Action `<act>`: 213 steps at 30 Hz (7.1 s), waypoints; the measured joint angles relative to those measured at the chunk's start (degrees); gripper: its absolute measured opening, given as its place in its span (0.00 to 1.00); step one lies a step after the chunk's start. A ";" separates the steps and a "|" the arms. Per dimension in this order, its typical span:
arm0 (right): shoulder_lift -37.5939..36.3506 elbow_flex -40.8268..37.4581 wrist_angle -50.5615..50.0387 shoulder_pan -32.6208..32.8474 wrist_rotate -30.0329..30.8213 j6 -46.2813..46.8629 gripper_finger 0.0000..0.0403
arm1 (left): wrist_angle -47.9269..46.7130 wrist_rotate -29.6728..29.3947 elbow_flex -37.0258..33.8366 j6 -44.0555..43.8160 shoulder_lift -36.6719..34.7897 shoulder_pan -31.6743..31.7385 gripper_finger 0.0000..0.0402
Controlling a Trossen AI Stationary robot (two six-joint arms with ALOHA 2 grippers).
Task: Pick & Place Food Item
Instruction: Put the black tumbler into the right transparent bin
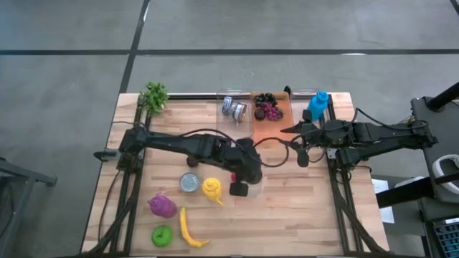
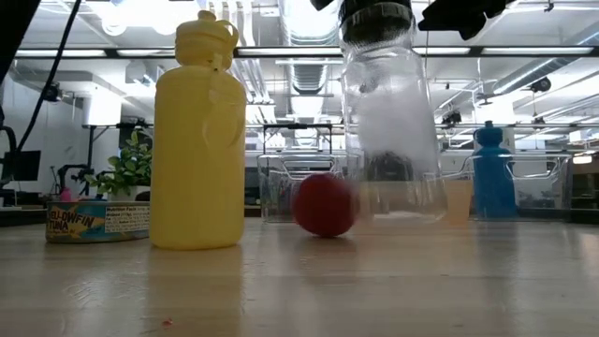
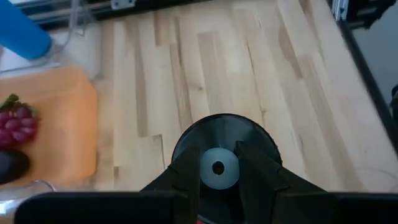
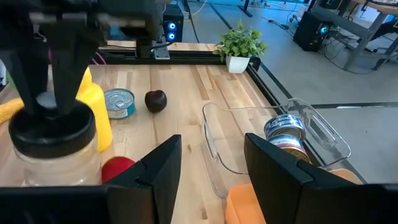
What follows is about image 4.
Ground grey metal mounting plate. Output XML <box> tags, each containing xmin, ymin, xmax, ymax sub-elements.
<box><xmin>152</xmin><ymin>46</ymin><xmax>171</xmax><ymax>60</ymax></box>

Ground dark toy plum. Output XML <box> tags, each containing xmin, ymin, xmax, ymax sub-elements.
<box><xmin>144</xmin><ymin>90</ymin><xmax>168</xmax><ymax>114</ymax></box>

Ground orange plastic bin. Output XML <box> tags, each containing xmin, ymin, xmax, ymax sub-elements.
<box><xmin>224</xmin><ymin>167</ymin><xmax>368</xmax><ymax>224</ymax></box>

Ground red round toy fruit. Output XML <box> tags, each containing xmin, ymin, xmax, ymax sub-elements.
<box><xmin>101</xmin><ymin>156</ymin><xmax>136</xmax><ymax>184</ymax></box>

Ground clear plastic bin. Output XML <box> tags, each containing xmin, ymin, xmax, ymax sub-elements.
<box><xmin>201</xmin><ymin>98</ymin><xmax>352</xmax><ymax>200</ymax></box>

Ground black computer two blue lights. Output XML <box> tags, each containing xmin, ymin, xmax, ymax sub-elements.
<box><xmin>162</xmin><ymin>3</ymin><xmax>185</xmax><ymax>44</ymax></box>

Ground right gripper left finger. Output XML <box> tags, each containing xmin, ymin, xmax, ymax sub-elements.
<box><xmin>0</xmin><ymin>134</ymin><xmax>183</xmax><ymax>224</ymax></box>

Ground yellowfin tuna can teal label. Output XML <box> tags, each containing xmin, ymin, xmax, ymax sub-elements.
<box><xmin>104</xmin><ymin>88</ymin><xmax>136</xmax><ymax>120</ymax></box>

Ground grey metal desk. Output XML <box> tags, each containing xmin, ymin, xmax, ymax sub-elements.
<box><xmin>310</xmin><ymin>0</ymin><xmax>398</xmax><ymax>72</ymax></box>

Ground black computer one blue light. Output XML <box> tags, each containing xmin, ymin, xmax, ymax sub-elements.
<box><xmin>293</xmin><ymin>11</ymin><xmax>333</xmax><ymax>53</ymax></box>

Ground yellow floor cable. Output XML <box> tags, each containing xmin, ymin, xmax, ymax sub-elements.
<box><xmin>185</xmin><ymin>0</ymin><xmax>208</xmax><ymax>19</ymax></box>

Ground gold lidded tuna can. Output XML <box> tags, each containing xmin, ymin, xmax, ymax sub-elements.
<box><xmin>267</xmin><ymin>134</ymin><xmax>312</xmax><ymax>164</ymax></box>

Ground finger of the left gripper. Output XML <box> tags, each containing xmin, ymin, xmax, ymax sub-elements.
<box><xmin>0</xmin><ymin>43</ymin><xmax>41</xmax><ymax>115</ymax></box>
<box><xmin>51</xmin><ymin>29</ymin><xmax>103</xmax><ymax>114</ymax></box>

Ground tuna can blue white label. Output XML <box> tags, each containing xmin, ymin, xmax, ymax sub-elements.
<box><xmin>263</xmin><ymin>114</ymin><xmax>307</xmax><ymax>142</ymax></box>

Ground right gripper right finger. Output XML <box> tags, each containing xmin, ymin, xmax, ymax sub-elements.
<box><xmin>244</xmin><ymin>133</ymin><xmax>398</xmax><ymax>224</ymax></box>

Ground yellow squeeze bottle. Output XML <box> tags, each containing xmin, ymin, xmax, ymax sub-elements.
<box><xmin>76</xmin><ymin>67</ymin><xmax>113</xmax><ymax>153</ymax></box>

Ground green plant in white pot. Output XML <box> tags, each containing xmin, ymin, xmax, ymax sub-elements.
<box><xmin>213</xmin><ymin>20</ymin><xmax>269</xmax><ymax>75</ymax></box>

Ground clear jar with black lid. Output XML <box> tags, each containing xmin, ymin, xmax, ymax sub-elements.
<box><xmin>8</xmin><ymin>91</ymin><xmax>102</xmax><ymax>187</ymax></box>

